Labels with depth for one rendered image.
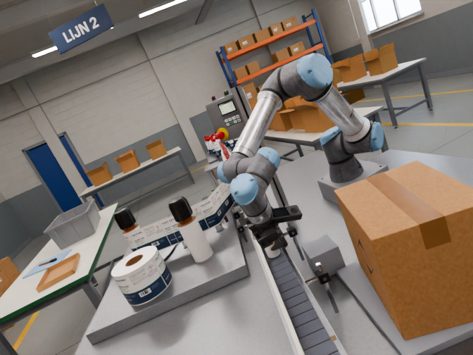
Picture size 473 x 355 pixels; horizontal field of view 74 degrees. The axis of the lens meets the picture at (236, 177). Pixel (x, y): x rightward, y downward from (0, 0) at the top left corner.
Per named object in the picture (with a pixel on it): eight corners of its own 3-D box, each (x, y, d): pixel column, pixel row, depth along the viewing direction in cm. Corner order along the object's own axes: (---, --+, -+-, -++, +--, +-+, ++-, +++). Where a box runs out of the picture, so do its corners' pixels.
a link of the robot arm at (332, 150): (333, 151, 152) (324, 126, 148) (360, 147, 142) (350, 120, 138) (322, 163, 145) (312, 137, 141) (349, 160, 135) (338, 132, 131)
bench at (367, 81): (319, 127, 677) (307, 92, 657) (350, 112, 690) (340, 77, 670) (395, 129, 467) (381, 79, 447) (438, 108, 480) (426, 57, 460)
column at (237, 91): (283, 218, 155) (229, 88, 138) (291, 215, 155) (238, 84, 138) (286, 222, 151) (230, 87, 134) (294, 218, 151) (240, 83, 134)
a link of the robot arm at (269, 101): (262, 68, 121) (207, 172, 101) (284, 58, 113) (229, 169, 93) (279, 89, 127) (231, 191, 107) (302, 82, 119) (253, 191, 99)
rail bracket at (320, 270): (316, 316, 90) (296, 269, 85) (339, 306, 90) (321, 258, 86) (320, 324, 87) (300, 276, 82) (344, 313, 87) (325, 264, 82)
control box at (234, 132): (229, 136, 156) (214, 101, 151) (259, 127, 147) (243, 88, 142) (219, 144, 148) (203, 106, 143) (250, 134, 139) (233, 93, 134)
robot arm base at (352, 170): (325, 178, 153) (317, 160, 150) (351, 164, 155) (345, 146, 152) (341, 186, 139) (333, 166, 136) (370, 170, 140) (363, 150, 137)
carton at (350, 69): (337, 85, 573) (331, 65, 563) (357, 76, 578) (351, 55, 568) (349, 83, 535) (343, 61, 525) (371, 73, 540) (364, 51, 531)
